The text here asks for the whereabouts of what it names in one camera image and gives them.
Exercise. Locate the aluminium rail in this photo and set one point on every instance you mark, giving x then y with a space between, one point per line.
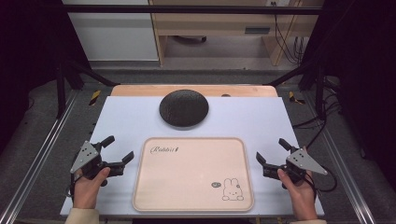
37 158
342 168

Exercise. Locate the person's right hand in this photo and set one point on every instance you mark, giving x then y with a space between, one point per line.
300 196

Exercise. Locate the white table mat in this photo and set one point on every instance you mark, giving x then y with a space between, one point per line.
124 118

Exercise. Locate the beige tray with rabbit print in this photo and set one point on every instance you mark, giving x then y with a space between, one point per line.
193 180

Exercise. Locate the black round plate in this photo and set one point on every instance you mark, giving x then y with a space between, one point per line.
183 108

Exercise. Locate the wooden desk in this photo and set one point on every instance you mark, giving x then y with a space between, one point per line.
218 23

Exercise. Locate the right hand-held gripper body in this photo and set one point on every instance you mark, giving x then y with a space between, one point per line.
303 161

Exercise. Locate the black curtain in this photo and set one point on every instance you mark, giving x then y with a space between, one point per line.
367 77
28 56

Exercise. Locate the person's left hand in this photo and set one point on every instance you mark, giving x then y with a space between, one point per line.
86 189

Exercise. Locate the black metal stand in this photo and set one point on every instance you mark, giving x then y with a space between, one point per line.
61 90
320 90

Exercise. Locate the white cabinet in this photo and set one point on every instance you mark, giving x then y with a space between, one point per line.
113 34

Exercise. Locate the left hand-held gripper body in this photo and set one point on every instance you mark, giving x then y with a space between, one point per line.
84 157

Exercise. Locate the black horizontal frame bar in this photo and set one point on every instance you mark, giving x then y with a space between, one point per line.
186 9

